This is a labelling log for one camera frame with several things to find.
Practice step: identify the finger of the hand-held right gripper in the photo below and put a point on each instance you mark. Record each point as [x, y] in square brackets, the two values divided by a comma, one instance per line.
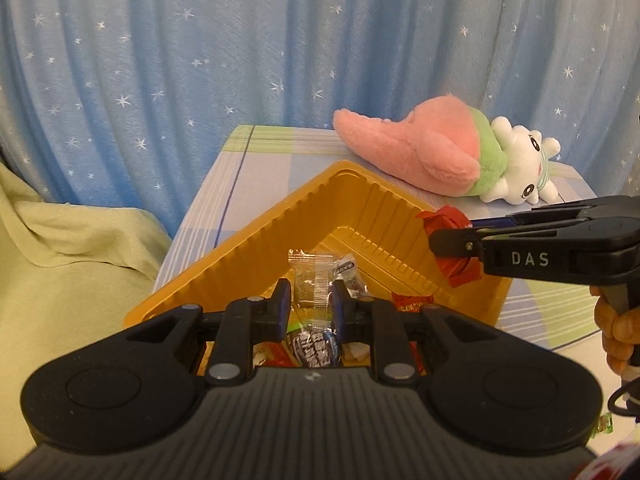
[457, 245]
[550, 215]

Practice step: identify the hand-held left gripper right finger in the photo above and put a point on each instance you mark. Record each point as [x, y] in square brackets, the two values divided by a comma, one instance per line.
[337, 310]

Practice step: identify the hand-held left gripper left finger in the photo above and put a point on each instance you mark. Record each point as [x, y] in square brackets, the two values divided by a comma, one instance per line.
[284, 305]

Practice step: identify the clear snack packet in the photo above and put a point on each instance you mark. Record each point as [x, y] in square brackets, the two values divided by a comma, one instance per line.
[312, 277]

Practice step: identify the black green-edged snack packet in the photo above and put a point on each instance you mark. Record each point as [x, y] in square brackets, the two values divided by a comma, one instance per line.
[315, 350]

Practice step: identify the yellow plastic tray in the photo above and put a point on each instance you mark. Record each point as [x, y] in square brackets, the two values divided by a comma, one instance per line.
[260, 250]

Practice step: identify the person's right hand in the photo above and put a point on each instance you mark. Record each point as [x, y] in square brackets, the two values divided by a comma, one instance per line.
[617, 335]

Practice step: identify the small black white candy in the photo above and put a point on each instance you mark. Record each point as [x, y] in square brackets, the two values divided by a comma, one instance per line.
[350, 272]

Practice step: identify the beige snack packet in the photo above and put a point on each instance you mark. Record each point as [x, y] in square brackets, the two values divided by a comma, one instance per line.
[356, 351]

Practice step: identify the red snack packet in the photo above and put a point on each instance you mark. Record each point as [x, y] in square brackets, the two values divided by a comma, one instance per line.
[411, 302]

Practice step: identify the pink and white plush toy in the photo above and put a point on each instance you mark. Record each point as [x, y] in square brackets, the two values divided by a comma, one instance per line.
[435, 150]

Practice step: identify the checked tablecloth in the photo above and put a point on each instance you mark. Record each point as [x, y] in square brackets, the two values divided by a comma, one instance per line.
[260, 150]

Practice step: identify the green candy wrapper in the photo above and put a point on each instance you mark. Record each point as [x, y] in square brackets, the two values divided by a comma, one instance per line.
[602, 424]

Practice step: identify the red white patterned cloth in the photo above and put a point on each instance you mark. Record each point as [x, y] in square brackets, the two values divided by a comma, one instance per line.
[615, 462]

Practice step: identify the pale yellow-green blanket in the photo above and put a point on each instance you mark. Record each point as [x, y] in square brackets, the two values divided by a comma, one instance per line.
[65, 260]

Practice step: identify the blue star-print curtain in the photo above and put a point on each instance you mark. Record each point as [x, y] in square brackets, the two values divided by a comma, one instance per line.
[150, 60]

